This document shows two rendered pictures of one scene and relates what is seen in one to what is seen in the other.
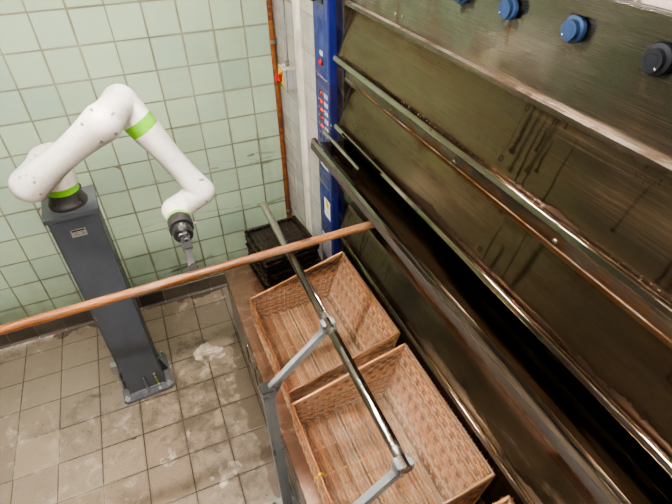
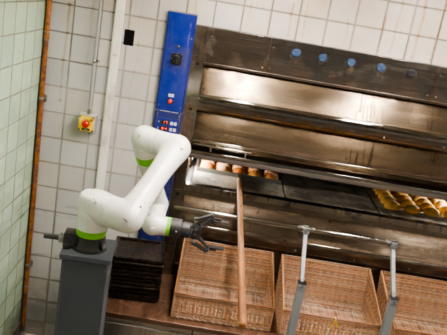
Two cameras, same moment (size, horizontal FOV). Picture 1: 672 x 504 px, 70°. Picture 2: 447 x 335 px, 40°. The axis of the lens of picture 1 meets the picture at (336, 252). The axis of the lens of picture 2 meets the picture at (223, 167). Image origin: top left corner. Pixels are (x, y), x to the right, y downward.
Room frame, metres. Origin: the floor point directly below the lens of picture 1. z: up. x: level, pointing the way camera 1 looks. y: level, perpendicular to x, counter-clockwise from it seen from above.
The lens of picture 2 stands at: (0.34, 3.07, 2.31)
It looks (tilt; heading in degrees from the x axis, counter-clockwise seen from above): 16 degrees down; 291
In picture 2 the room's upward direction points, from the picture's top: 10 degrees clockwise
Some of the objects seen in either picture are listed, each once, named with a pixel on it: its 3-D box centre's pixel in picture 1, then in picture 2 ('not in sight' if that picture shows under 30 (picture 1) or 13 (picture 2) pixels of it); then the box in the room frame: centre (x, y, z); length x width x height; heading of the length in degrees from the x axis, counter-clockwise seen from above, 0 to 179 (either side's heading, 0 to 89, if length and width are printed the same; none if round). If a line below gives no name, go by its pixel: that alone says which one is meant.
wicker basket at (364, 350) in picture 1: (319, 325); (224, 282); (1.38, 0.08, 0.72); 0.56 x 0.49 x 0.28; 23
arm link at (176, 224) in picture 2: (181, 225); (176, 227); (1.49, 0.60, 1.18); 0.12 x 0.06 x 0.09; 113
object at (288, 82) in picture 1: (287, 76); (87, 122); (2.32, 0.22, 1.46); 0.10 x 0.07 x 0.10; 22
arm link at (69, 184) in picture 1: (52, 170); (96, 213); (1.63, 1.09, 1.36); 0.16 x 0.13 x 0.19; 0
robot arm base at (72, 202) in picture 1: (65, 189); (76, 238); (1.69, 1.12, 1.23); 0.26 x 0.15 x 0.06; 26
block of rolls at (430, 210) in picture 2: not in sight; (410, 196); (0.58, -1.01, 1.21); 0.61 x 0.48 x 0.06; 112
